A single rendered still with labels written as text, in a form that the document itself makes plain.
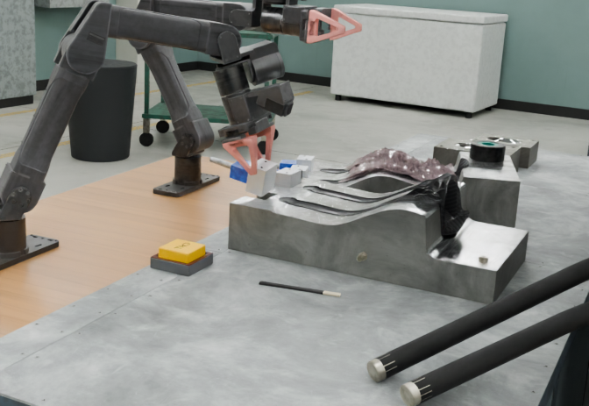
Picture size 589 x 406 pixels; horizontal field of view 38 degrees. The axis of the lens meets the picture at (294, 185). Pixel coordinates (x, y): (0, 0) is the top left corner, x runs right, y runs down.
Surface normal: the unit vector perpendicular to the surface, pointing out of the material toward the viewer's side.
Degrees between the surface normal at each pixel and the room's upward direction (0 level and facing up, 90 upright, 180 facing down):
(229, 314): 0
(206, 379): 0
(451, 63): 90
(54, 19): 90
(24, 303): 0
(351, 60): 90
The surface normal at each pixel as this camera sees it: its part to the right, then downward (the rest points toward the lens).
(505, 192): -0.15, 0.24
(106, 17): 0.40, 0.25
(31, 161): 0.44, 0.03
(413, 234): -0.44, 0.20
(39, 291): 0.05, -0.97
